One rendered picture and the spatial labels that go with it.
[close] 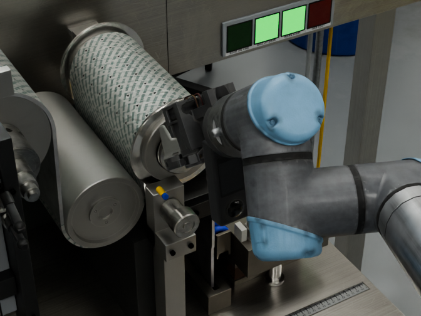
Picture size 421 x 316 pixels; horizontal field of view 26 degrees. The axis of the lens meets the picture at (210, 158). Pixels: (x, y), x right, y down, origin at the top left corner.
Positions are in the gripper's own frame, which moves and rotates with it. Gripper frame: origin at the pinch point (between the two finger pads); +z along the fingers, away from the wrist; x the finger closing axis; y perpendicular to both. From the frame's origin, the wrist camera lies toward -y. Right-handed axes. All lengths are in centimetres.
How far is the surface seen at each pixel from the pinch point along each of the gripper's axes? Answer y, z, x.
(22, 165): 5.8, -8.0, 22.5
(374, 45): 10, 60, -80
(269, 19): 19, 31, -39
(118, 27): 23.0, 19.1, -5.1
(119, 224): -5.8, 10.7, 7.7
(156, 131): 5.0, 0.3, 1.7
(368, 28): 14, 60, -79
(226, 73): 26, 228, -124
